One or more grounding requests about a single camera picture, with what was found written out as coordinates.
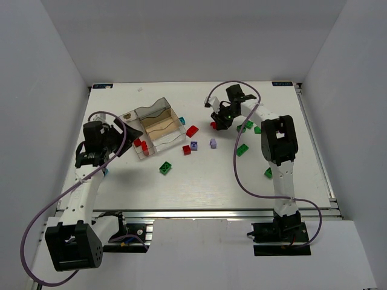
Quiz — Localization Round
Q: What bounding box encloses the red lego brick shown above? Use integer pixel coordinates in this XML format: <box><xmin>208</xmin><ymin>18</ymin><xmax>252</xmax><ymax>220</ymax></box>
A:
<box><xmin>186</xmin><ymin>125</ymin><xmax>199</xmax><ymax>138</ymax></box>
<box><xmin>182</xmin><ymin>145</ymin><xmax>191</xmax><ymax>155</ymax></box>
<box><xmin>141</xmin><ymin>141</ymin><xmax>149</xmax><ymax>156</ymax></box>

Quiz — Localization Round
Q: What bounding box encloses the green lego brick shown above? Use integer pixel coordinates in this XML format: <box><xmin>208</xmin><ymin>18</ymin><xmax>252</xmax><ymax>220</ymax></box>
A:
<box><xmin>245</xmin><ymin>121</ymin><xmax>254</xmax><ymax>129</ymax></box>
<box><xmin>236</xmin><ymin>144</ymin><xmax>249</xmax><ymax>157</ymax></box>
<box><xmin>264</xmin><ymin>168</ymin><xmax>273</xmax><ymax>179</ymax></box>
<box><xmin>236</xmin><ymin>125</ymin><xmax>246</xmax><ymax>133</ymax></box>
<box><xmin>159</xmin><ymin>161</ymin><xmax>172</xmax><ymax>175</ymax></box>
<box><xmin>254</xmin><ymin>126</ymin><xmax>262</xmax><ymax>134</ymax></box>

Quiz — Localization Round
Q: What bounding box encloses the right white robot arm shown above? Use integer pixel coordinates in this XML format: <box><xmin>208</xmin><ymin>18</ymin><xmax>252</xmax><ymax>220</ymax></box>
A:
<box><xmin>204</xmin><ymin>81</ymin><xmax>299</xmax><ymax>218</ymax></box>

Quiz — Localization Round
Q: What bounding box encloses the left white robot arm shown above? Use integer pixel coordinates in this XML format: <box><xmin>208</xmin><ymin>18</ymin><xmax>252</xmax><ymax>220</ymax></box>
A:
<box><xmin>45</xmin><ymin>119</ymin><xmax>143</xmax><ymax>272</ymax></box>

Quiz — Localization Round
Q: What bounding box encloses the purple lego brick right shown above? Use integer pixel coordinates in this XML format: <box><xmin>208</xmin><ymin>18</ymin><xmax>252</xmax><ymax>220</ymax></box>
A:
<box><xmin>209</xmin><ymin>138</ymin><xmax>217</xmax><ymax>149</ymax></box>

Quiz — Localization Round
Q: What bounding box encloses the purple lego brick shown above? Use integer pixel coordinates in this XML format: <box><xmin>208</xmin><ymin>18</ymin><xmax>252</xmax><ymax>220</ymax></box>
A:
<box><xmin>209</xmin><ymin>138</ymin><xmax>217</xmax><ymax>149</ymax></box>
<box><xmin>190</xmin><ymin>141</ymin><xmax>198</xmax><ymax>151</ymax></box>

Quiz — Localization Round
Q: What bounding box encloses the purple lego brick left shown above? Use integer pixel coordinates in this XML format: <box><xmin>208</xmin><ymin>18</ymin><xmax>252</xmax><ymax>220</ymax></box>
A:
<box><xmin>190</xmin><ymin>141</ymin><xmax>198</xmax><ymax>151</ymax></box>

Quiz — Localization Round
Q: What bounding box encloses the clear compartment organizer box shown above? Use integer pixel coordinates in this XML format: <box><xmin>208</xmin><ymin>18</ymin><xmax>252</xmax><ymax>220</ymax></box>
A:
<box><xmin>120</xmin><ymin>97</ymin><xmax>186</xmax><ymax>160</ymax></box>

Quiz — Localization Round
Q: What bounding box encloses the blue label sticker left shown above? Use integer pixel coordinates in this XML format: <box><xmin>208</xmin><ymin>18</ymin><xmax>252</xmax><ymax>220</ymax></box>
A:
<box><xmin>92</xmin><ymin>83</ymin><xmax>113</xmax><ymax>89</ymax></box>

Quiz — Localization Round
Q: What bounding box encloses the blue label sticker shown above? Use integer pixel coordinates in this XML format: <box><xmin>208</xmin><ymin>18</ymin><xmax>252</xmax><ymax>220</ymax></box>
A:
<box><xmin>272</xmin><ymin>81</ymin><xmax>293</xmax><ymax>86</ymax></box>
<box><xmin>92</xmin><ymin>83</ymin><xmax>113</xmax><ymax>89</ymax></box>

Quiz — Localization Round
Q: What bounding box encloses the blue label sticker right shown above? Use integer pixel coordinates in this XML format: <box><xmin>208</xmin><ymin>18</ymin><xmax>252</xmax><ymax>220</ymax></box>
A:
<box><xmin>272</xmin><ymin>81</ymin><xmax>293</xmax><ymax>86</ymax></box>

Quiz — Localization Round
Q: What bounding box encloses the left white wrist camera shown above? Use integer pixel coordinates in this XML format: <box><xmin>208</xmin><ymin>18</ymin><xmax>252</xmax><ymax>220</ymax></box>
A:
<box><xmin>93</xmin><ymin>114</ymin><xmax>109</xmax><ymax>126</ymax></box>

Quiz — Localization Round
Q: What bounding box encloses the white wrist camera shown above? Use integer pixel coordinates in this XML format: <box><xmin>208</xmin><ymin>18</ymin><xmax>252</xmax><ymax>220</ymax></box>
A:
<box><xmin>93</xmin><ymin>114</ymin><xmax>109</xmax><ymax>126</ymax></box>
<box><xmin>204</xmin><ymin>96</ymin><xmax>220</xmax><ymax>114</ymax></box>

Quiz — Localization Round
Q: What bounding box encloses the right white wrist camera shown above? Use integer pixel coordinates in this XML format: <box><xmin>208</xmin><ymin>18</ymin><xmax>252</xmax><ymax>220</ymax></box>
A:
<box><xmin>204</xmin><ymin>96</ymin><xmax>220</xmax><ymax>114</ymax></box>

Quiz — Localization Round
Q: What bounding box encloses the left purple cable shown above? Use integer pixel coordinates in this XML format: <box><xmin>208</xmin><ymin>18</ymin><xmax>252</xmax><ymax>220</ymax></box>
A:
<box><xmin>19</xmin><ymin>111</ymin><xmax>127</xmax><ymax>287</ymax></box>

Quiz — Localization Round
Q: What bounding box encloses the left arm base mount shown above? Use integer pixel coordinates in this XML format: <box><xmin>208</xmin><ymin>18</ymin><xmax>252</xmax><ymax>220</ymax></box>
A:
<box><xmin>91</xmin><ymin>211</ymin><xmax>150</xmax><ymax>254</ymax></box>

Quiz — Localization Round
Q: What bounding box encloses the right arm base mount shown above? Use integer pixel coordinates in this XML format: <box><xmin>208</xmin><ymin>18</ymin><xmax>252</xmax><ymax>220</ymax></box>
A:
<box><xmin>246</xmin><ymin>222</ymin><xmax>311</xmax><ymax>257</ymax></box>

